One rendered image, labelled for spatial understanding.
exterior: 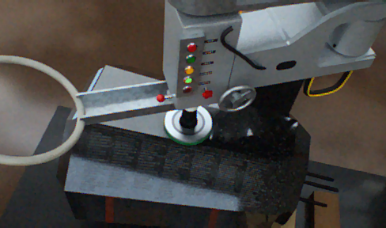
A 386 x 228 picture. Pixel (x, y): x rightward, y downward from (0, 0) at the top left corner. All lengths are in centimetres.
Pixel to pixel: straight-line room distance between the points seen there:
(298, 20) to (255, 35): 16
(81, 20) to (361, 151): 251
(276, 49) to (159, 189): 85
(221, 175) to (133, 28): 205
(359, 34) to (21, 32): 279
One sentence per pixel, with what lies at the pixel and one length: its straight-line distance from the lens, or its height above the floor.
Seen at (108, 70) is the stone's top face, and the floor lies 87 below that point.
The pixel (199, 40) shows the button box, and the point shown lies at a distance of 127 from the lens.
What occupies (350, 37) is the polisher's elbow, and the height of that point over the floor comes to 139.
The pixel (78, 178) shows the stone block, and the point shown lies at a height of 67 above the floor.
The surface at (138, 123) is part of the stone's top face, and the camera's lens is 188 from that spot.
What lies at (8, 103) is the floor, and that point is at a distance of 322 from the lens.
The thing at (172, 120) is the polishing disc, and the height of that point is 92.
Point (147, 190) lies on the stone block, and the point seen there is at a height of 68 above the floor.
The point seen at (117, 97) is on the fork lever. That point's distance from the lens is 165.
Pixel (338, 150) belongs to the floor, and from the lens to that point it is 311.
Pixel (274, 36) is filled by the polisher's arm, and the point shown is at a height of 144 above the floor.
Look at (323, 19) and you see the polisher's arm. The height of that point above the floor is 152.
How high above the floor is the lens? 241
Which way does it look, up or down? 53 degrees down
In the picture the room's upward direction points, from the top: 8 degrees clockwise
